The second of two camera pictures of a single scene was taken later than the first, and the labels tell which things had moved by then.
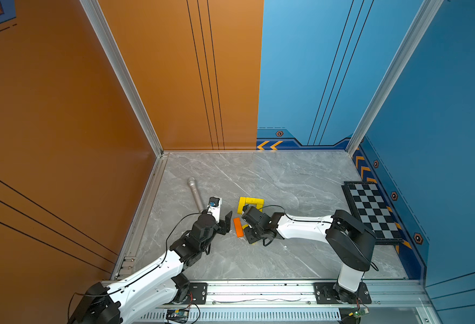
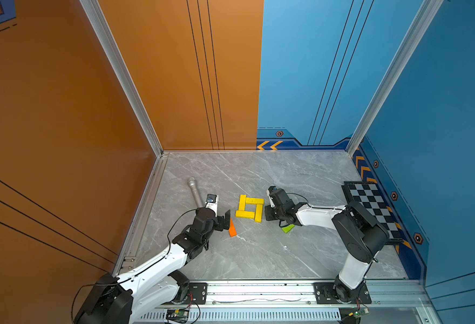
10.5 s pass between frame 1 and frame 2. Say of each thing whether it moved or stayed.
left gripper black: stayed
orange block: moved
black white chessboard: stayed
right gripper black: moved
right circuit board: stayed
